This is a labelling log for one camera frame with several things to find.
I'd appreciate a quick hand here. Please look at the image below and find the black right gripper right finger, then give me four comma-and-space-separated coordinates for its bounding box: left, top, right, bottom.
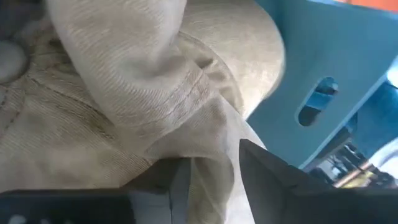
238, 138, 398, 224

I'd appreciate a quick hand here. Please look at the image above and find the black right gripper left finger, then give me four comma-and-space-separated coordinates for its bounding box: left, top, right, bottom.
123, 157, 192, 224

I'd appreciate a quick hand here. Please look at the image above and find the blue plastic bin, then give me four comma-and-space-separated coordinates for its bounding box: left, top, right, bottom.
245, 0, 398, 170

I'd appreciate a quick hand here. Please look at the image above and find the orange plastic bin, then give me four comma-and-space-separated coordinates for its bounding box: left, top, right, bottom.
334, 0, 398, 13

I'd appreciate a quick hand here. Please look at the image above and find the beige baseball cap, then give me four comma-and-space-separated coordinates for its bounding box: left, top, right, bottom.
0, 0, 286, 224

